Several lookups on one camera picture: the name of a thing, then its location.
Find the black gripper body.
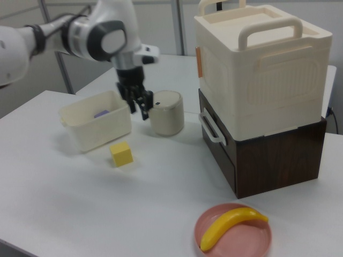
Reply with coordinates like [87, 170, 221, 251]
[115, 66, 147, 93]

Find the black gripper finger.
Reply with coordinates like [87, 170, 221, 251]
[116, 82, 137, 114]
[135, 89, 154, 121]

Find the wooden drawer with white handle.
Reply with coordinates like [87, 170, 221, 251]
[198, 91, 237, 168]

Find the beige cylindrical lidded bin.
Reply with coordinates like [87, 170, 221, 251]
[148, 90, 186, 138]

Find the white plastic bin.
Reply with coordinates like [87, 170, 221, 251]
[58, 90, 132, 154]

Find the yellow cube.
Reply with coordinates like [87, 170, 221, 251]
[109, 141, 134, 168]

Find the cream plastic storage box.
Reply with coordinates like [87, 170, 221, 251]
[193, 0, 334, 141]

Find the yellow banana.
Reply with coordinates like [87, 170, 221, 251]
[200, 207, 269, 252]

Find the dark wood cabinet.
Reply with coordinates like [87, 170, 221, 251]
[198, 88, 328, 200]

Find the pink plate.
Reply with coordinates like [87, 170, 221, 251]
[194, 202, 273, 257]

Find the tan door handle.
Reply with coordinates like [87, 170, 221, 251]
[196, 47, 203, 79]

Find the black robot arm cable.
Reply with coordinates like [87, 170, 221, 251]
[29, 5, 93, 51]

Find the black power cable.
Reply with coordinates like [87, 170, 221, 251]
[325, 106, 339, 134]

